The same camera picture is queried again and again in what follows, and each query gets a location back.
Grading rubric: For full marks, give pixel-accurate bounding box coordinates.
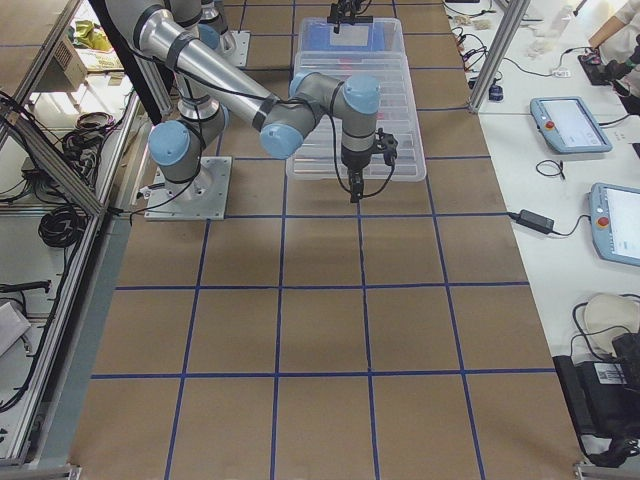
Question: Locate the clear ribbed box lid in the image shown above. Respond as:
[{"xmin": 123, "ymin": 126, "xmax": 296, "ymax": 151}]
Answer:
[{"xmin": 286, "ymin": 51, "xmax": 426, "ymax": 182}]

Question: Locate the clear plastic storage box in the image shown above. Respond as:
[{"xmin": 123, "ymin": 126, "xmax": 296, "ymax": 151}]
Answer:
[{"xmin": 294, "ymin": 17, "xmax": 415, "ymax": 149}]

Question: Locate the blue plastic tray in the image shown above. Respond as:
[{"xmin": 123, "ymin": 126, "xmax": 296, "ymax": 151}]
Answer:
[{"xmin": 301, "ymin": 23, "xmax": 371, "ymax": 51}]

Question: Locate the black power adapter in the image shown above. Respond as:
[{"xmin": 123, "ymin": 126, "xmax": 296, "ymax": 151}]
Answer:
[{"xmin": 507, "ymin": 209, "xmax": 554, "ymax": 235}]

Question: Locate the far teach pendant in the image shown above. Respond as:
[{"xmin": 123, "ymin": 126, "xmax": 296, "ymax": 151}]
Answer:
[{"xmin": 529, "ymin": 97, "xmax": 612, "ymax": 154}]

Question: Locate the teach pendant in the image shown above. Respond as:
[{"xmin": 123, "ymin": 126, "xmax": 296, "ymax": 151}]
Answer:
[
  {"xmin": 529, "ymin": 97, "xmax": 612, "ymax": 154},
  {"xmin": 588, "ymin": 182, "xmax": 639, "ymax": 266}
]

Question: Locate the near teach pendant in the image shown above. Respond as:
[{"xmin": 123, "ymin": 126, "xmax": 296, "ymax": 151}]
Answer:
[{"xmin": 588, "ymin": 182, "xmax": 639, "ymax": 266}]

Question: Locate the aluminium frame post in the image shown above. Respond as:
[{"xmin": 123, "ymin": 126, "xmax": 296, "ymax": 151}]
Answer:
[{"xmin": 468, "ymin": 0, "xmax": 530, "ymax": 114}]

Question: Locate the black coiled cable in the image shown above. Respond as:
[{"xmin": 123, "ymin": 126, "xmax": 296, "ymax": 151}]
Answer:
[{"xmin": 38, "ymin": 205, "xmax": 86, "ymax": 249}]

